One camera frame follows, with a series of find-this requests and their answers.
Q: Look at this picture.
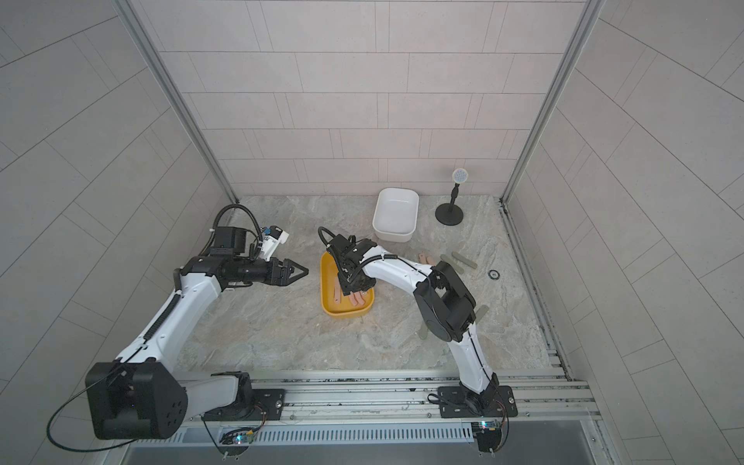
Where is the long pink ceramic knife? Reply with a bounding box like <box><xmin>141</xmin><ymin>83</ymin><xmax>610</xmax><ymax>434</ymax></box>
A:
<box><xmin>350</xmin><ymin>293</ymin><xmax>364</xmax><ymax>307</ymax></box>

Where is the black stand with round disc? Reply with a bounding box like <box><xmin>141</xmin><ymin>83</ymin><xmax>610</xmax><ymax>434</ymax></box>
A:
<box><xmin>435</xmin><ymin>168</ymin><xmax>469</xmax><ymax>226</ymax></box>

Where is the aluminium mounting rail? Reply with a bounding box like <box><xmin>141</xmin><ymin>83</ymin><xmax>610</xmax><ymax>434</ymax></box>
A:
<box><xmin>251</xmin><ymin>367</ymin><xmax>601</xmax><ymax>425</ymax></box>

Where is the green folded knife right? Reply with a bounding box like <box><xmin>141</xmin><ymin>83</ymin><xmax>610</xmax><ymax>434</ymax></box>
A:
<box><xmin>476</xmin><ymin>305</ymin><xmax>490</xmax><ymax>321</ymax></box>

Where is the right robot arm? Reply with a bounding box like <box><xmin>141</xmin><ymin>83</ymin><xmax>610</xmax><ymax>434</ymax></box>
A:
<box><xmin>318</xmin><ymin>227</ymin><xmax>499</xmax><ymax>413</ymax></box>

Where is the right circuit board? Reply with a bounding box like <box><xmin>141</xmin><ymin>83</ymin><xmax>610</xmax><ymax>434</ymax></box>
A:
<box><xmin>471</xmin><ymin>420</ymin><xmax>504</xmax><ymax>455</ymax></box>

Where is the pink fruit knife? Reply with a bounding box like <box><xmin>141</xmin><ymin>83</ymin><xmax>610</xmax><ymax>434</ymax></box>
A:
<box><xmin>333</xmin><ymin>277</ymin><xmax>343</xmax><ymax>304</ymax></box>

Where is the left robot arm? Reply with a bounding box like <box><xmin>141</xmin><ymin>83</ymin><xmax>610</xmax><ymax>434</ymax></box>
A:
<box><xmin>82</xmin><ymin>220</ymin><xmax>309</xmax><ymax>447</ymax></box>

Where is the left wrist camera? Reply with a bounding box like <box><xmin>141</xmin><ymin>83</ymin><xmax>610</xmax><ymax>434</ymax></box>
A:
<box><xmin>259</xmin><ymin>226</ymin><xmax>289</xmax><ymax>262</ymax></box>

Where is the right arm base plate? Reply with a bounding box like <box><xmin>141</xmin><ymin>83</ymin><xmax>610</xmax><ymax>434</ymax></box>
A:
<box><xmin>427</xmin><ymin>385</ymin><xmax>518</xmax><ymax>419</ymax></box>

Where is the circuit board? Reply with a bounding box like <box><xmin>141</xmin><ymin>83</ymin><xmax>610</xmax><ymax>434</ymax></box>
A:
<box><xmin>220</xmin><ymin>428</ymin><xmax>259</xmax><ymax>447</ymax></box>
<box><xmin>471</xmin><ymin>420</ymin><xmax>504</xmax><ymax>455</ymax></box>

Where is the white plastic storage box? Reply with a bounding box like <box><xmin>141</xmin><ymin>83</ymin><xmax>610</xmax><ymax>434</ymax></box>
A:
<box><xmin>372</xmin><ymin>188</ymin><xmax>420</xmax><ymax>243</ymax></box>

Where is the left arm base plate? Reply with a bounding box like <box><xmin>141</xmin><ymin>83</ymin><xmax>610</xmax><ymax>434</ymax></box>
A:
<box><xmin>203</xmin><ymin>389</ymin><xmax>286</xmax><ymax>422</ymax></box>

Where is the left circuit board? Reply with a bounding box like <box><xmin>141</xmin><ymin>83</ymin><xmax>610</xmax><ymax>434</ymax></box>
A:
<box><xmin>220</xmin><ymin>428</ymin><xmax>259</xmax><ymax>447</ymax></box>

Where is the yellow plastic storage box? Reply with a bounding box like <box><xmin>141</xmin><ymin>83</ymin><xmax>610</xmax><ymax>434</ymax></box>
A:
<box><xmin>320</xmin><ymin>253</ymin><xmax>375</xmax><ymax>319</ymax></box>

